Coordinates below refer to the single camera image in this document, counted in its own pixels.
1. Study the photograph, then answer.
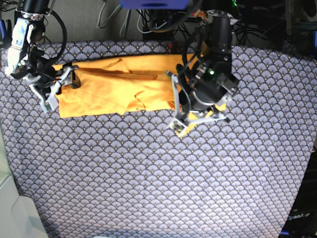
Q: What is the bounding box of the red black table clamp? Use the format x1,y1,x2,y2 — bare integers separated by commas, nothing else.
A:
168,42,175,55

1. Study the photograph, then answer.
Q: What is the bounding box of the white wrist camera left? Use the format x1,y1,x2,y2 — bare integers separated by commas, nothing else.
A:
168,118,188,134

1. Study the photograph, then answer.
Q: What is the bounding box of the blue fan-patterned tablecloth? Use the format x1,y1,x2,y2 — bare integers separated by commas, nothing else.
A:
0,46,317,238

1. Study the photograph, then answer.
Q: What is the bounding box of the black OpenArm box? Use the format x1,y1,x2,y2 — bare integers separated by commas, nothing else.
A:
279,152,317,238

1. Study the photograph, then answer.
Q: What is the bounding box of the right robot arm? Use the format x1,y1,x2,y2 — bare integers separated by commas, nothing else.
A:
5,0,81,113

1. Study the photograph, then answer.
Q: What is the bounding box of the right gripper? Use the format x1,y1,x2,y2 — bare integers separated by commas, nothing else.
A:
5,57,81,104

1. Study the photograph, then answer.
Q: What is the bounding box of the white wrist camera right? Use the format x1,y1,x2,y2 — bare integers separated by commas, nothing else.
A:
40,97,58,113

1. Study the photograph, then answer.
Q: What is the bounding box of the yellow T-shirt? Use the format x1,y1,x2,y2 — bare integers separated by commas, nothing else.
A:
57,55,182,118

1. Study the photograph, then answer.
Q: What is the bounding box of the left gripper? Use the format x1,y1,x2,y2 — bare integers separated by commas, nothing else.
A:
165,61,239,124

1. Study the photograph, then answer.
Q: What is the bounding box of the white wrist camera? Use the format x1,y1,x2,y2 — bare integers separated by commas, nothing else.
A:
168,118,188,134
40,97,58,113

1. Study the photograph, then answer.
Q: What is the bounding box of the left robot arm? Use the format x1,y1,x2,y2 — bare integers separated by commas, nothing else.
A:
149,0,240,131

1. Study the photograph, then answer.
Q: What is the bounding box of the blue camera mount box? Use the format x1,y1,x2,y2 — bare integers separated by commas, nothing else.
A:
120,0,190,10

